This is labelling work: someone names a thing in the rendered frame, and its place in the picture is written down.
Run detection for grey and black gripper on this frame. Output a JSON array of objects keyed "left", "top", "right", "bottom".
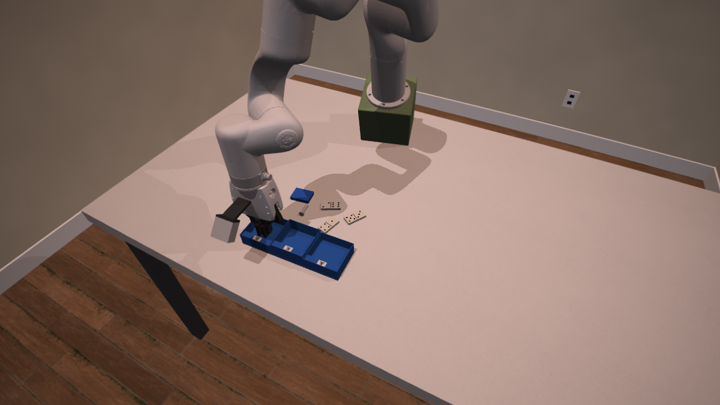
[{"left": 230, "top": 178, "right": 283, "bottom": 238}]

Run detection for blue rack of bins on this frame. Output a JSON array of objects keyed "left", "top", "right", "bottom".
[{"left": 240, "top": 219, "right": 354, "bottom": 281}]

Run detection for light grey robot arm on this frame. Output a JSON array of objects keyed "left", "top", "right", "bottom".
[{"left": 211, "top": 0, "right": 440, "bottom": 243}]

